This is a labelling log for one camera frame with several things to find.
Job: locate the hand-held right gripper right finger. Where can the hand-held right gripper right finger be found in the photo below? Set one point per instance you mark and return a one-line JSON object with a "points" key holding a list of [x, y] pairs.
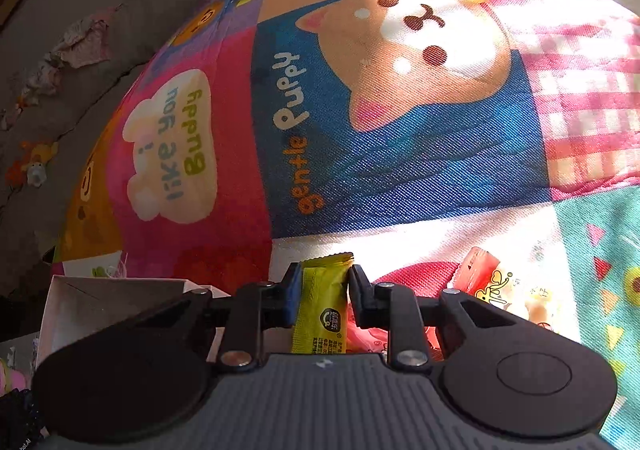
{"points": [[357, 291]]}

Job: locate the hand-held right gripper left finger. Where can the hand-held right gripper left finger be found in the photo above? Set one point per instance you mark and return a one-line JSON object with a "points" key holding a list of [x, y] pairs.
{"points": [[293, 297]]}

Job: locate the yellow snack packet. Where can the yellow snack packet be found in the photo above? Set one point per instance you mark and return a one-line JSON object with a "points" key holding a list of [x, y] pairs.
{"points": [[320, 302]]}

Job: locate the pink snack packet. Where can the pink snack packet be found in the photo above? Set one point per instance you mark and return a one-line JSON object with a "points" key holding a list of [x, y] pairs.
{"points": [[362, 337]]}

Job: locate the red snack packet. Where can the red snack packet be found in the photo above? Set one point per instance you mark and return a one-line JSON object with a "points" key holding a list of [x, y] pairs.
{"points": [[477, 269]]}

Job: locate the pink cardboard box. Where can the pink cardboard box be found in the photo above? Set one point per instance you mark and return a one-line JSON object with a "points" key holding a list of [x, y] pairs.
{"points": [[90, 300]]}

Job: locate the printed cartoon play mat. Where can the printed cartoon play mat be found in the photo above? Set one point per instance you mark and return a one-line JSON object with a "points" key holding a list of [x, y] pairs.
{"points": [[400, 155]]}

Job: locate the orange plush toy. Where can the orange plush toy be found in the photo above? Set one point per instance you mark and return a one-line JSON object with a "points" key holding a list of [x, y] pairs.
{"points": [[32, 162]]}

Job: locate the grey sofa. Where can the grey sofa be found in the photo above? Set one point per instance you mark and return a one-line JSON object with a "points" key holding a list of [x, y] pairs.
{"points": [[115, 30]]}

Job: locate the pink crumpled cloth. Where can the pink crumpled cloth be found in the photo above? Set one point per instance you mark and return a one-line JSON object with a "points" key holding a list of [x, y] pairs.
{"points": [[85, 37]]}

